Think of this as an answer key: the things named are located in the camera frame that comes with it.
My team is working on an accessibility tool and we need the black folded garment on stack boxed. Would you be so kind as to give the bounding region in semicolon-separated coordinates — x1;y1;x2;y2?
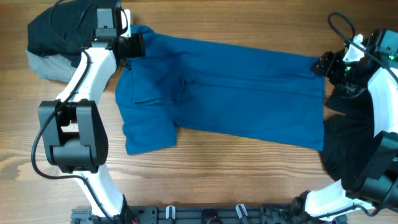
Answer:
27;0;123;68

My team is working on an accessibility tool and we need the blue polo shirt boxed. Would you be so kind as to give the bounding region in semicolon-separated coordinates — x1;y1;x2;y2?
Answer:
115;26;325;154

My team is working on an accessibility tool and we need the grey folded garment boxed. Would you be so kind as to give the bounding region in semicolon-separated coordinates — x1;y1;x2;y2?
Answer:
25;49;76;83

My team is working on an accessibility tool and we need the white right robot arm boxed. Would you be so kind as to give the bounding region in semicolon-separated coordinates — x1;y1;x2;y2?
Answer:
260;29;397;223

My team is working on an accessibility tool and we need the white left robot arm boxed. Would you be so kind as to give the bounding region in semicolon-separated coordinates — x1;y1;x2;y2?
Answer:
31;3;146;223

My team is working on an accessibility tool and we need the dark green garment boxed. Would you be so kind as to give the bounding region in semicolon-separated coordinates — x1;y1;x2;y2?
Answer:
318;37;398;187

